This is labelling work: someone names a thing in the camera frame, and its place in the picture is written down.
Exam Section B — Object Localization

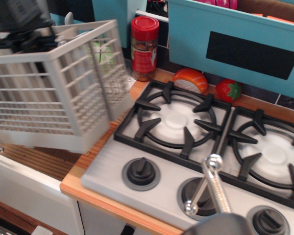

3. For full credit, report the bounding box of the teal left wall bin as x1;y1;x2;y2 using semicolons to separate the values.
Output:
47;0;147;48

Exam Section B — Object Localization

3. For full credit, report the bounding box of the grey toy stove top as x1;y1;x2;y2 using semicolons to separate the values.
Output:
80;79;294;235

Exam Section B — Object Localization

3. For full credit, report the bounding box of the black middle stove knob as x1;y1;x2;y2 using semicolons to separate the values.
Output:
177;177;216;221

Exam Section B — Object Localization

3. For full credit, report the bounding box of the red toy strawberry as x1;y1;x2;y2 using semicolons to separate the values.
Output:
216;79;243;103

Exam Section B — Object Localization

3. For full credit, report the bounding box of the red lid spice jar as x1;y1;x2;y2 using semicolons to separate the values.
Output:
131;16;159;82

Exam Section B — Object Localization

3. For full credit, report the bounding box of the grey toy sink faucet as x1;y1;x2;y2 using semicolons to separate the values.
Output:
64;12;74;25

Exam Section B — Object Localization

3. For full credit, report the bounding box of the black stove knob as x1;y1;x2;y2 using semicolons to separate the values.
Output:
177;177;216;221
246;206;291;235
122;157;161;191

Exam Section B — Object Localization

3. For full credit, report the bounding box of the teal right wall bin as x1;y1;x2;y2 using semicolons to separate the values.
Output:
169;0;294;98

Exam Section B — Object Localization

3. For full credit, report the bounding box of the black left burner grate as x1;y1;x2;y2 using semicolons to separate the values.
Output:
114;81;231;170

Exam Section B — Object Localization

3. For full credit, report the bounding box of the black left stove knob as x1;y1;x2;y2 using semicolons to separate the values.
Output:
122;157;161;191

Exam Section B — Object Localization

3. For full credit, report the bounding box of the black right stove knob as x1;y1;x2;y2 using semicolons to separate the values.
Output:
246;206;291;235

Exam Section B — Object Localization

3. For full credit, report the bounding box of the grey plastic cutlery drying basket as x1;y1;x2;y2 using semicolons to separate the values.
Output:
0;20;133;153

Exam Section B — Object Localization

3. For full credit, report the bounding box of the green toy cabbage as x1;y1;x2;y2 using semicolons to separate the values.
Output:
92;41;117;74

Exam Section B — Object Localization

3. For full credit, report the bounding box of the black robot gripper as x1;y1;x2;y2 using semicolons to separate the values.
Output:
0;20;59;53

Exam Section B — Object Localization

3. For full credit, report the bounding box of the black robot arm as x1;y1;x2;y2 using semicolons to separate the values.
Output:
0;0;66;54

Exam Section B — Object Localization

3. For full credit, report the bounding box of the orange toy salmon sushi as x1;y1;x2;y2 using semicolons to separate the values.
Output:
172;68;208;94

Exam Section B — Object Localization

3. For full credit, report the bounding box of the teal wall bin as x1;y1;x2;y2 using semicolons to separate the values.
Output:
169;0;294;98
47;0;147;48

